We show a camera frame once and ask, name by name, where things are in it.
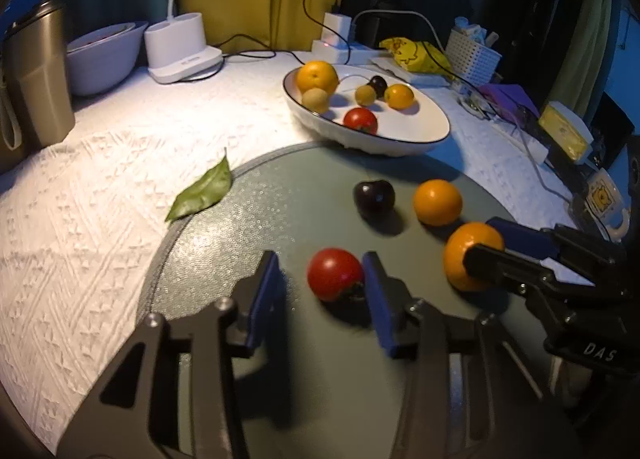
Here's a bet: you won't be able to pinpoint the green curtain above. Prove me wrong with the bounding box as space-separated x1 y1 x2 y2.
550 0 613 115

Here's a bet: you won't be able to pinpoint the green leaf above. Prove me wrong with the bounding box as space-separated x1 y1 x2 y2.
165 148 233 221

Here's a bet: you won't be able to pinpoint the flat white box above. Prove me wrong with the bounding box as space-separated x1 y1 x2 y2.
370 58 451 87

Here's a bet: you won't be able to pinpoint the yellow and white box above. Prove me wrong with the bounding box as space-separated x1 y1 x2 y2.
537 100 596 163

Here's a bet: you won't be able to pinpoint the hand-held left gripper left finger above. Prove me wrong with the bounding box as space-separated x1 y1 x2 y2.
56 250 287 459

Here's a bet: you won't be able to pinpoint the small white bowl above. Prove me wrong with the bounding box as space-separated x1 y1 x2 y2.
67 22 136 52

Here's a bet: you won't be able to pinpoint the round orange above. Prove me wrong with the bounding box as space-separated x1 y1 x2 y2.
443 222 506 292
413 179 463 226

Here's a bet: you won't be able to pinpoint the grey metal tumbler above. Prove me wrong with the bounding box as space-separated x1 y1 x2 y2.
0 0 76 160

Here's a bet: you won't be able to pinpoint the small oval orange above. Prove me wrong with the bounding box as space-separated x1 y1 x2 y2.
385 84 415 110

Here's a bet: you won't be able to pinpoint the white charger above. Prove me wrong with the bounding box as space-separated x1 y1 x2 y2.
322 12 355 47

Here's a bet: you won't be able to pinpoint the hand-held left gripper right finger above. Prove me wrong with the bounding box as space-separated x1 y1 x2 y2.
361 251 546 459

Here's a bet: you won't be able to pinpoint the white cable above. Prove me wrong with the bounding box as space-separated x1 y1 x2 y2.
352 9 446 52

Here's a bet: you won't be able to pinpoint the grey round board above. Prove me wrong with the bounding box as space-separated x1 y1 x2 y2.
137 142 566 459

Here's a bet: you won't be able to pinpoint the lavender bowl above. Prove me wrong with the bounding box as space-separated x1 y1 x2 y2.
66 20 149 96

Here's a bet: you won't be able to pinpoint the white textured tablecloth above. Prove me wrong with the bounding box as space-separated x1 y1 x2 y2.
0 46 591 459

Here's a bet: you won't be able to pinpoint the white desk lamp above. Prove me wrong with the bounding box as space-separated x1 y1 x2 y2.
145 0 223 85

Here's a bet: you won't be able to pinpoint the white packets in basket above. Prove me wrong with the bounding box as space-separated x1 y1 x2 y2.
452 16 501 47

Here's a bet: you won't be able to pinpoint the red cherry tomato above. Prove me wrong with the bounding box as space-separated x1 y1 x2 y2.
343 108 378 135
307 248 366 302

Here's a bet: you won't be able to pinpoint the white woven basket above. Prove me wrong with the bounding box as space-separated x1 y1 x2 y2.
445 28 502 82

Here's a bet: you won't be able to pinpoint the black cable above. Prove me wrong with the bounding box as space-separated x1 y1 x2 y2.
215 0 341 65

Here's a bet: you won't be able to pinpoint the black screen device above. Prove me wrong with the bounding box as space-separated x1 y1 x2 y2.
595 92 636 175

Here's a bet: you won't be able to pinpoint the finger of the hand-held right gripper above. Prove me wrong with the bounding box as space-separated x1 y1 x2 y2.
486 218 566 260
462 244 556 297

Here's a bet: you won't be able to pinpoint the yellow printed bag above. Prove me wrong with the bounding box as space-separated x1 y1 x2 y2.
379 36 453 75

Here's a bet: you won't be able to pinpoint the tan round fruit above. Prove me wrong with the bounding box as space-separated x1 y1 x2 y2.
302 88 329 113

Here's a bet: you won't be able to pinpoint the white bowl with dark rim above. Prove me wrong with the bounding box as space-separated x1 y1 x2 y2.
282 64 451 157

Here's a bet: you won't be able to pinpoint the large orange with stem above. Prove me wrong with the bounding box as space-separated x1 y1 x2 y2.
296 60 340 96

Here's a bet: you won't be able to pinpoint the white power strip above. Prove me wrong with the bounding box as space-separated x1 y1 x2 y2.
312 39 386 65

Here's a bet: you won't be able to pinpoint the white mug with bear print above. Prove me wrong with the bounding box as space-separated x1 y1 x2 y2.
582 169 632 242

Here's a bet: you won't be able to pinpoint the purple cloth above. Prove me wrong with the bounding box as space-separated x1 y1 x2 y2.
477 83 541 127

